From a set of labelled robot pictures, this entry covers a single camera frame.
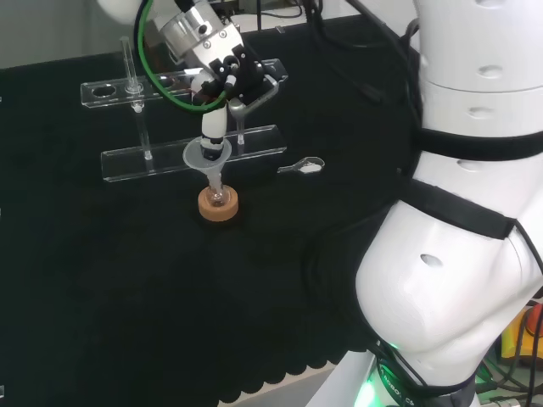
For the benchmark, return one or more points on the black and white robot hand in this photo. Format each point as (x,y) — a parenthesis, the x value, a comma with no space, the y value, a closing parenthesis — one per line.
(237,80)

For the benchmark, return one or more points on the clear glass weighing funnel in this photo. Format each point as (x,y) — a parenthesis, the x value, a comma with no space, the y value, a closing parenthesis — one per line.
(307,166)

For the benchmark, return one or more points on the small round-bottom glass flask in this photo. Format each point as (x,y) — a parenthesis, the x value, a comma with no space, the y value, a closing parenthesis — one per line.
(216,197)

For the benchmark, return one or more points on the black bench cloth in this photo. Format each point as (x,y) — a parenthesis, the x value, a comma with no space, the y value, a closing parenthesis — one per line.
(148,275)

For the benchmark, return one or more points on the yellow stop button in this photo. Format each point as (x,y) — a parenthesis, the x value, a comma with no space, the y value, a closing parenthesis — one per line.
(524,335)

